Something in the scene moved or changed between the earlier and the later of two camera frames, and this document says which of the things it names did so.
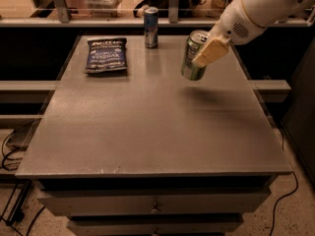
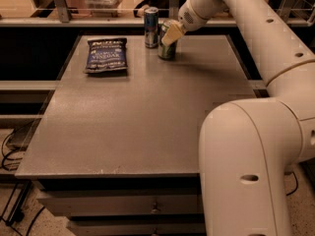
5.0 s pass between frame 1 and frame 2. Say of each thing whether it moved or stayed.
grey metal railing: stayed
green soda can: moved
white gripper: moved
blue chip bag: stayed
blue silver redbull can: stayed
